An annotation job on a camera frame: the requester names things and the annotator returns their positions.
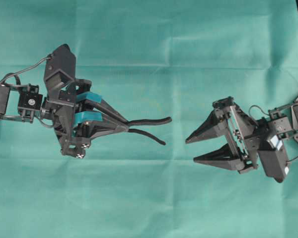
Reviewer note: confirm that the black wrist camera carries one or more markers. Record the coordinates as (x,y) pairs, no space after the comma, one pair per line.
(59,71)
(274,158)

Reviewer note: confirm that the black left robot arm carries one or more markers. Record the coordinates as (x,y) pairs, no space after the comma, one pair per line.
(23,103)

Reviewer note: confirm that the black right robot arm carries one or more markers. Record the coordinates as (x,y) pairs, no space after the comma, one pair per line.
(249,140)

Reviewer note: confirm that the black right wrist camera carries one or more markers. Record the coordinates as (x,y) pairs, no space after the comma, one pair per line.
(274,158)

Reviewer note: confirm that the green table cloth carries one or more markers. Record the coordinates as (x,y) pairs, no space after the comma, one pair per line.
(150,59)

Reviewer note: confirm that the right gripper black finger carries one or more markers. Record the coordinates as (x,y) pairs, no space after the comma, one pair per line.
(215,125)
(222,158)

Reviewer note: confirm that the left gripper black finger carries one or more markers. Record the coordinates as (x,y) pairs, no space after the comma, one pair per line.
(95,110)
(93,124)

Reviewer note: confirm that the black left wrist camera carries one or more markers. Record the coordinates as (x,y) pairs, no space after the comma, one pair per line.
(59,71)

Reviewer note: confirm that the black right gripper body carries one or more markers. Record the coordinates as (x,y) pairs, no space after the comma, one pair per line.
(233,123)

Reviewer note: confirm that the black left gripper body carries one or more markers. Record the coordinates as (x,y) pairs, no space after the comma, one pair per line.
(60,106)

